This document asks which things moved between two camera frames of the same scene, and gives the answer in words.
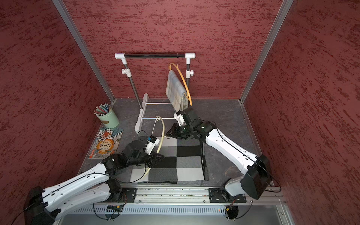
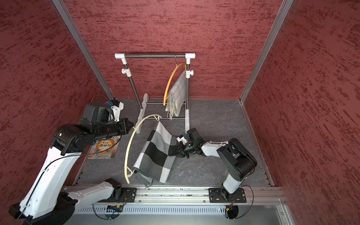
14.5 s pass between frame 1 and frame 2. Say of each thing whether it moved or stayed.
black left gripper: moved
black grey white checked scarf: moved
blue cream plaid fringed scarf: moved
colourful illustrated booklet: stayed
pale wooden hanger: moved
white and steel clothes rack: stayed
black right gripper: moved
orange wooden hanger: moved
